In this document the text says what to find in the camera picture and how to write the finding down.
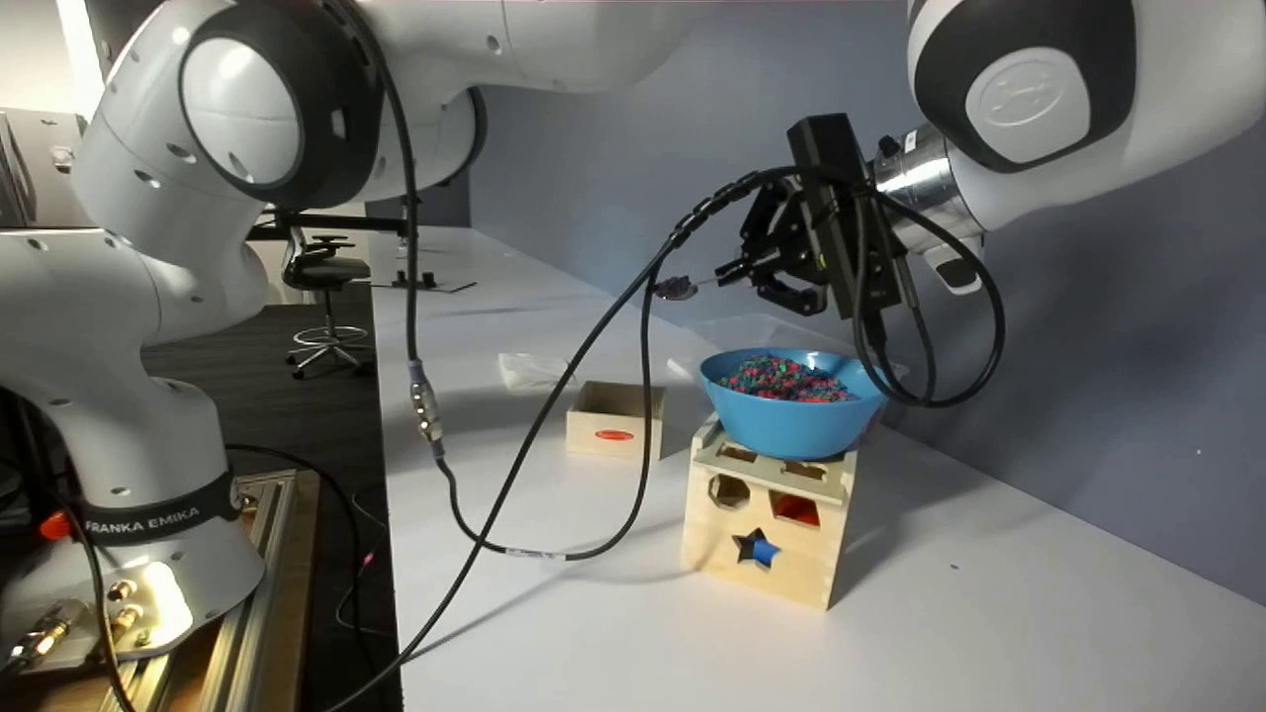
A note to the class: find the crumpled clear plastic bag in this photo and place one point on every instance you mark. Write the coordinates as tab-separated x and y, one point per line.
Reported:
529	368

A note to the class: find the wooden shape sorter box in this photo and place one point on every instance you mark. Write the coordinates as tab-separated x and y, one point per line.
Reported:
763	524

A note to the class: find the metal spoon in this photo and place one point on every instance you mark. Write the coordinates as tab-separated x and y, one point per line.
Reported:
685	285

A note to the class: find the colourful beads in bowl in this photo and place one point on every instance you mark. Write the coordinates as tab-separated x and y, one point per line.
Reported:
782	377

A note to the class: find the blue plastic bowl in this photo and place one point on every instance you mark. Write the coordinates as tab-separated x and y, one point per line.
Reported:
788	430

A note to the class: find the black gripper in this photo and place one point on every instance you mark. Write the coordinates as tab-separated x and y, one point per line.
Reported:
776	256

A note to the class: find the black office chair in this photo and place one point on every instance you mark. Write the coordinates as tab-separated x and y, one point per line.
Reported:
321	269

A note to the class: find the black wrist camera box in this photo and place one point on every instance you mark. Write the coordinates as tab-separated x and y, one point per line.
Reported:
842	215

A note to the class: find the small wooden crate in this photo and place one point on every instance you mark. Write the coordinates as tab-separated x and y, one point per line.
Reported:
613	421

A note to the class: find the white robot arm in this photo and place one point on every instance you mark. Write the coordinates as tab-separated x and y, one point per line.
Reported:
236	107

